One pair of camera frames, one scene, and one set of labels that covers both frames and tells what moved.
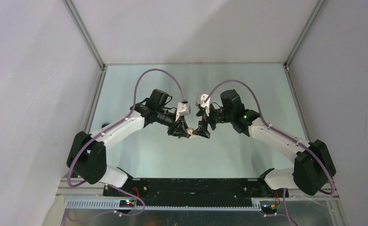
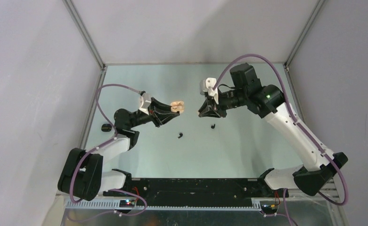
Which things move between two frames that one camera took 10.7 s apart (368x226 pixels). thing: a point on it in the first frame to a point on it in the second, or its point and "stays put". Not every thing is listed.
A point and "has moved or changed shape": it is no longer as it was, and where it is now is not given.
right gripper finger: [202, 130] to [209, 108]
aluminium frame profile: [85, 33] stays put
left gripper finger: [180, 129] to [164, 117]
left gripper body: [169, 119] to [153, 115]
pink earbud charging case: [190, 131] has moved or changed shape
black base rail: [128, 192] stays put
